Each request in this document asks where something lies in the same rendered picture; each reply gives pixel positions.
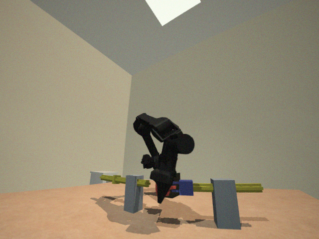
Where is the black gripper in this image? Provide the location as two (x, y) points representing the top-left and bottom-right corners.
(150, 151), (178, 204)

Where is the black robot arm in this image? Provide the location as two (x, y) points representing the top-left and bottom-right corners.
(133, 113), (194, 170)

